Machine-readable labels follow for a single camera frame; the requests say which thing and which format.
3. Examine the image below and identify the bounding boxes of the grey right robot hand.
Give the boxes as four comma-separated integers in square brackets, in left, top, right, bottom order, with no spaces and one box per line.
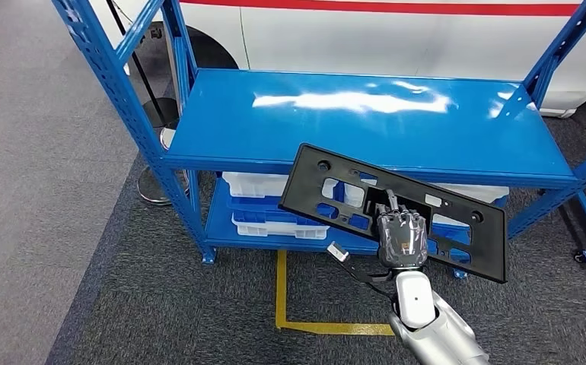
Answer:
[373,189,430,271]

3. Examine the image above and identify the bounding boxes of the black plastic plate bracket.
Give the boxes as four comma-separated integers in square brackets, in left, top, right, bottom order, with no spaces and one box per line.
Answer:
[279,143,508,284]

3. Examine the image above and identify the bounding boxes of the large blue plastic bin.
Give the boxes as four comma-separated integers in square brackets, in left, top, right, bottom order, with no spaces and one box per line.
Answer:
[426,224,474,264]

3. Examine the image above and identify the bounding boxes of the white car red stripe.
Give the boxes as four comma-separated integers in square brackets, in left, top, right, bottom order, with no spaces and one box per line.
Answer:
[88,0,586,119]

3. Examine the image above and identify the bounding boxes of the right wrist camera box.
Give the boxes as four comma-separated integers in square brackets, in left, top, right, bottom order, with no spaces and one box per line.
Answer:
[395,271,436,329]

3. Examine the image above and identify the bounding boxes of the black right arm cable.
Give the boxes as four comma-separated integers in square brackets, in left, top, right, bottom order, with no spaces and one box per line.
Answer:
[326,241,397,303]

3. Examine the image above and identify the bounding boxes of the chrome stanchion post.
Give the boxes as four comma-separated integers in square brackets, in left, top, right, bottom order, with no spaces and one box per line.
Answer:
[159,30,183,152]

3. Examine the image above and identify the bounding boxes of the black stanchion post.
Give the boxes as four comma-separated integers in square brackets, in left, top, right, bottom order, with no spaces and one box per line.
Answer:
[105,0,181,130]

